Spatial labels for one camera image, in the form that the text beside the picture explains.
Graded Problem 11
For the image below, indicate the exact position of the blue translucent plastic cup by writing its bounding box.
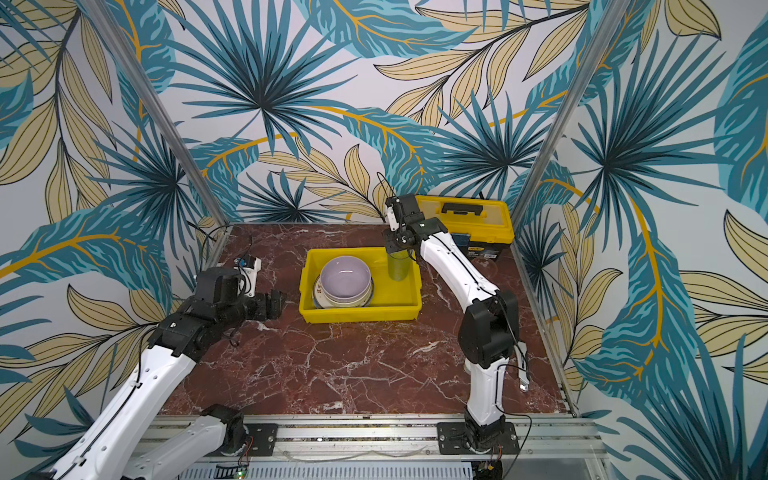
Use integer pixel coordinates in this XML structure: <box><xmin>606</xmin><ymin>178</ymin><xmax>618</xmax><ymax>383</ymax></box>
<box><xmin>387</xmin><ymin>250</ymin><xmax>412</xmax><ymax>281</ymax></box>

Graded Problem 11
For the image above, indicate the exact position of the grey bowl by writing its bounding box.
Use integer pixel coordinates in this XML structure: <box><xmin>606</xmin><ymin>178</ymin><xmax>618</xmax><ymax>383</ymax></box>
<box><xmin>319</xmin><ymin>255</ymin><xmax>373</xmax><ymax>298</ymax></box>

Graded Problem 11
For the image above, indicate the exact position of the orange sunburst plate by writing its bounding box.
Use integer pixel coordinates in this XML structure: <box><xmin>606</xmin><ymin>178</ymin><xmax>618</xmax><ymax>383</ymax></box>
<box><xmin>312</xmin><ymin>278</ymin><xmax>374</xmax><ymax>309</ymax></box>

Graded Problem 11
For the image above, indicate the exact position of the green bowl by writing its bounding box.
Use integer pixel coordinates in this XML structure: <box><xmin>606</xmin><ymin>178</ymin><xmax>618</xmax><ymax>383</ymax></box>
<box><xmin>314</xmin><ymin>283</ymin><xmax>374</xmax><ymax>308</ymax></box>

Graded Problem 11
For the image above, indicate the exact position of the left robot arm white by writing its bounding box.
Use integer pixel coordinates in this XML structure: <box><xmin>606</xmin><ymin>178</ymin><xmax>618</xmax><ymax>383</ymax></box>
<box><xmin>27</xmin><ymin>255</ymin><xmax>284</xmax><ymax>479</ymax></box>

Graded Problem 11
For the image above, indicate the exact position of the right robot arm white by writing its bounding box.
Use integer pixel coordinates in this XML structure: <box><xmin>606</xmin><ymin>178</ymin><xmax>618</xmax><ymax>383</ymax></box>
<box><xmin>385</xmin><ymin>195</ymin><xmax>530</xmax><ymax>453</ymax></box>

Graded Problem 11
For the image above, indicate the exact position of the yellow plastic bin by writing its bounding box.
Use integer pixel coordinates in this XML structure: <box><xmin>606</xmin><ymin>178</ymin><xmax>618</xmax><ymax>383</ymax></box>
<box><xmin>299</xmin><ymin>247</ymin><xmax>422</xmax><ymax>324</ymax></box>

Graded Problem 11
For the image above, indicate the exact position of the yellow black toolbox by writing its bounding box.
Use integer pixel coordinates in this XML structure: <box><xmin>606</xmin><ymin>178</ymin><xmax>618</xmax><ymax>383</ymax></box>
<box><xmin>416</xmin><ymin>195</ymin><xmax>515</xmax><ymax>260</ymax></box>

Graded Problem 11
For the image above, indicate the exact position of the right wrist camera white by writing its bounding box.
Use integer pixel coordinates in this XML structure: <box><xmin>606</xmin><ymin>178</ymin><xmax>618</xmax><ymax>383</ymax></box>
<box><xmin>385</xmin><ymin>199</ymin><xmax>400</xmax><ymax>231</ymax></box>

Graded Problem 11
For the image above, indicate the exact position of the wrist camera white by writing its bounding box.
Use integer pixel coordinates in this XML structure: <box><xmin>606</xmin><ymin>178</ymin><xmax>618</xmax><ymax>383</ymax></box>
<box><xmin>385</xmin><ymin>199</ymin><xmax>400</xmax><ymax>231</ymax></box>
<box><xmin>235</xmin><ymin>254</ymin><xmax>261</xmax><ymax>297</ymax></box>

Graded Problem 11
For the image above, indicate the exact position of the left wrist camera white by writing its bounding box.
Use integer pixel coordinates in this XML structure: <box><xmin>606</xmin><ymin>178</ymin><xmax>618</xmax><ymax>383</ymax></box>
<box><xmin>235</xmin><ymin>254</ymin><xmax>261</xmax><ymax>297</ymax></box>

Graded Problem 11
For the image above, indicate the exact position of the metal base rail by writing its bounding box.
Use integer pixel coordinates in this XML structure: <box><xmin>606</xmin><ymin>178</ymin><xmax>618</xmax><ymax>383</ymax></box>
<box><xmin>89</xmin><ymin>412</ymin><xmax>607</xmax><ymax>480</ymax></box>

